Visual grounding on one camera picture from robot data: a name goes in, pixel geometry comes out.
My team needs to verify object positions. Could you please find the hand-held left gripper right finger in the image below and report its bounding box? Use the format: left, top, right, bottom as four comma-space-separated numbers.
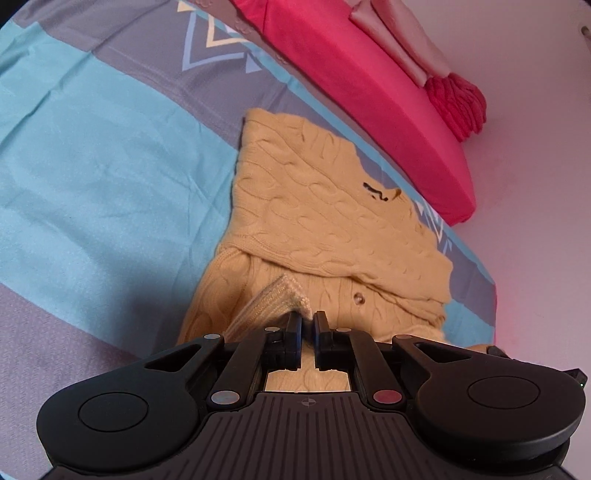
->
313, 311, 489, 411

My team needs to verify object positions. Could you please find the pink folded blanket with tassels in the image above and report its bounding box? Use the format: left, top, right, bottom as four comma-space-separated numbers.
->
349, 0, 451, 88

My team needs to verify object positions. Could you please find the blue grey patterned bed sheet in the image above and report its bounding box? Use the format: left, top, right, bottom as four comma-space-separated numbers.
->
0, 0, 499, 393

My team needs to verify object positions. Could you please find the tan cable-knit cardigan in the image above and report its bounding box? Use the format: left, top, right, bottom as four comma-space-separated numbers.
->
178, 108, 491, 394

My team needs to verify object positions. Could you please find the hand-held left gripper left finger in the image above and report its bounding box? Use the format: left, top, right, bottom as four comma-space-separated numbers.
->
145, 311, 306, 411

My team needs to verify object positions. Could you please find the red pillow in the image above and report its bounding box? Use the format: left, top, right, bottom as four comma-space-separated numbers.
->
228, 0, 477, 225

